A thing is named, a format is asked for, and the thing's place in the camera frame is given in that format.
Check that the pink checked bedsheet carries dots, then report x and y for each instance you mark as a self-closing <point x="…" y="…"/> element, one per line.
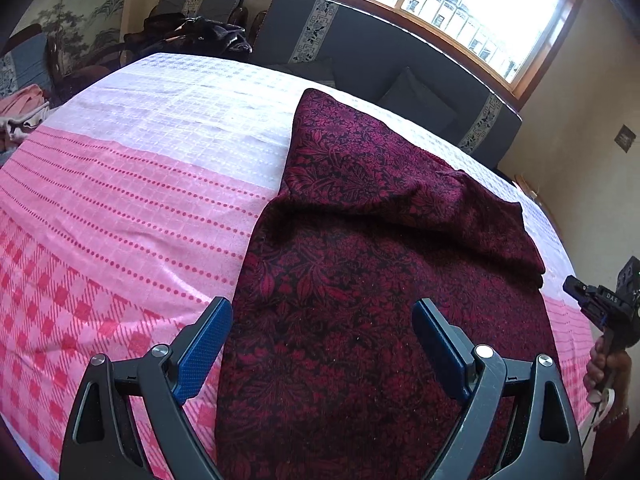
<point x="150" y="160"/>

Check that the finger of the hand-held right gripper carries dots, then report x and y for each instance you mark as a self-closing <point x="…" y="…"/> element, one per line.
<point x="580" y="290"/>

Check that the wooden framed window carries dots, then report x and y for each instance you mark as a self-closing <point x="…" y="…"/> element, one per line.
<point x="450" y="0"/>

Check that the dark square cushion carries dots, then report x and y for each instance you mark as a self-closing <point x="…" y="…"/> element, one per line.
<point x="415" y="100"/>

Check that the armchair with patterned cushion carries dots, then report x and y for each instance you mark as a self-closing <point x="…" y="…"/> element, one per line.
<point x="200" y="0"/>

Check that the pink clothes pile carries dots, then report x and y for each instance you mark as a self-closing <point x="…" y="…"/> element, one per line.
<point x="20" y="102"/>

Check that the person's right forearm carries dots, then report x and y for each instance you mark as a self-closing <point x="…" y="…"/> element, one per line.
<point x="617" y="445"/>

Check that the black jacket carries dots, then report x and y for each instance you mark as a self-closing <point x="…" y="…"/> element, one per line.
<point x="210" y="35"/>

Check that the wooden chair with blue cushion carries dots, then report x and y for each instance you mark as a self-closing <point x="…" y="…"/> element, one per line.
<point x="25" y="60"/>

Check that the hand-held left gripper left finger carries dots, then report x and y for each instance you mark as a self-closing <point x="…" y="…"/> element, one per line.
<point x="205" y="350"/>

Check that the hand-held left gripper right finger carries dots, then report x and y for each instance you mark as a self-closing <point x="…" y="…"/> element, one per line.
<point x="440" y="350"/>

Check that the flat grey cushion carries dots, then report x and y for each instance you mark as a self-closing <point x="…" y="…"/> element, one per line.
<point x="307" y="71"/>

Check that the person's right hand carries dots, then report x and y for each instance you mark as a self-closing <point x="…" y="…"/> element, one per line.
<point x="600" y="367"/>

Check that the dark wall plate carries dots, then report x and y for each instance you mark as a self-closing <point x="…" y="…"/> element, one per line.
<point x="626" y="138"/>

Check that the painted folding screen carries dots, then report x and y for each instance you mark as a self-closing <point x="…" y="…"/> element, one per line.
<point x="85" y="10"/>

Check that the maroon floral garment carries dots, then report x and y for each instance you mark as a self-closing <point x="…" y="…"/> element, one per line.
<point x="350" y="260"/>

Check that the dark blue sofa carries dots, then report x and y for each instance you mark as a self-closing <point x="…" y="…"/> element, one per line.
<point x="360" y="40"/>

